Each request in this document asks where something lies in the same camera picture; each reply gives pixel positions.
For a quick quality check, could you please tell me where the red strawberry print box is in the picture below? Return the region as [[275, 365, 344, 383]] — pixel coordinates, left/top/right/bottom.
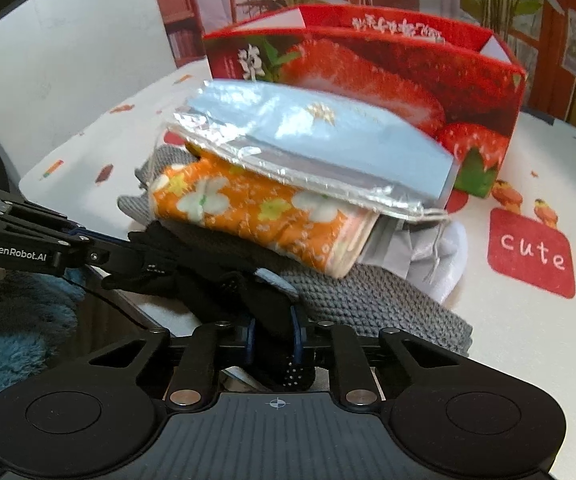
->
[[202, 4, 528, 200]]

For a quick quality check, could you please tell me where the blue fluffy rug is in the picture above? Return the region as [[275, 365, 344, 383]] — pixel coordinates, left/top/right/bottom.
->
[[0, 266, 85, 417]]

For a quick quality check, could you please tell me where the grey knitted cloth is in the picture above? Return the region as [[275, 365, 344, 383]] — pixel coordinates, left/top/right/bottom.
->
[[117, 142, 474, 357]]

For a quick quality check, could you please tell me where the black dotted glove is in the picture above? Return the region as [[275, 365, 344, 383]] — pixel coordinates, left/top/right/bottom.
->
[[102, 220, 320, 392]]

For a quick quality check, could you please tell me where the white cloth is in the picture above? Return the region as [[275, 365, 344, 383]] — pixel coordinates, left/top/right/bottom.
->
[[358, 217, 470, 307]]

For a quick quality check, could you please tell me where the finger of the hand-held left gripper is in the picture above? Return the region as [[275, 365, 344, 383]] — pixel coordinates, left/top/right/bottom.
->
[[65, 227, 179, 286]]

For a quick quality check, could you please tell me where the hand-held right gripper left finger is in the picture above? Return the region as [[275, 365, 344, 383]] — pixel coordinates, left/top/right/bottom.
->
[[88, 320, 257, 412]]

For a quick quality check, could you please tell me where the silver foil pouch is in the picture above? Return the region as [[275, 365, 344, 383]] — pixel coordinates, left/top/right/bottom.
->
[[160, 80, 461, 223]]

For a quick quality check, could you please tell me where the orange floral cloth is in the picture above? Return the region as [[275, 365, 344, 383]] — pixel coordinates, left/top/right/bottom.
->
[[149, 152, 381, 280]]

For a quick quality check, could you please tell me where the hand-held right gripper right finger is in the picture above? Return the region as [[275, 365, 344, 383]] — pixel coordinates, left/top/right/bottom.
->
[[288, 309, 470, 408]]

